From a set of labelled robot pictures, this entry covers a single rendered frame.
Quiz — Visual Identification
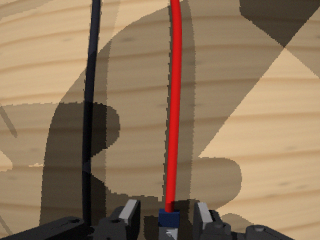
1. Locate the black patch cord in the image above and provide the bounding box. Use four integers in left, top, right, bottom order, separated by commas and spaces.
82, 0, 101, 226

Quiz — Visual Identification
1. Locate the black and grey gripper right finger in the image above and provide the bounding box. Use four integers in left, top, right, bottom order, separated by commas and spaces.
193, 202, 294, 240

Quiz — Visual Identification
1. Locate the red cable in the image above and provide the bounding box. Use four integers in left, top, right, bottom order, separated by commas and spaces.
165, 0, 182, 212

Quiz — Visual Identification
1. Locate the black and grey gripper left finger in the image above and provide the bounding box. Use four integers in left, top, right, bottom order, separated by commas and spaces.
0, 199, 141, 240

